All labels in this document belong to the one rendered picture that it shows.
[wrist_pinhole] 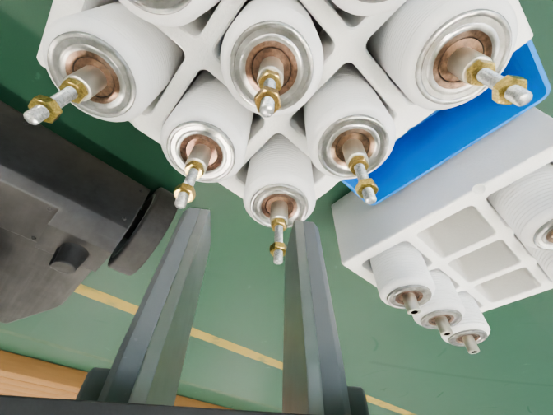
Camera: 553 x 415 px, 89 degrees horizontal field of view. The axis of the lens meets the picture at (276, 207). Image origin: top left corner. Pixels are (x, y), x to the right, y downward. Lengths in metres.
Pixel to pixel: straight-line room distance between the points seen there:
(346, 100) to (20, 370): 1.92
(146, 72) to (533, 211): 0.51
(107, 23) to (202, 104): 0.10
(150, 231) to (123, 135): 0.21
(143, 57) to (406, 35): 0.24
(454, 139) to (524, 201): 0.14
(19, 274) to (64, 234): 0.29
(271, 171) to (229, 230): 0.45
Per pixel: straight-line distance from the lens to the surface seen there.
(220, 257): 0.87
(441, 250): 0.65
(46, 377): 2.02
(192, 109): 0.32
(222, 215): 0.74
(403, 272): 0.55
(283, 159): 0.37
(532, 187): 0.54
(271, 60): 0.27
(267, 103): 0.20
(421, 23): 0.31
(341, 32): 0.36
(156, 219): 0.60
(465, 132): 0.57
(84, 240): 0.59
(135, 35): 0.34
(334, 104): 0.32
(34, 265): 0.81
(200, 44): 0.36
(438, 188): 0.56
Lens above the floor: 0.53
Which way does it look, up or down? 48 degrees down
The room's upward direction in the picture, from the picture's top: 178 degrees counter-clockwise
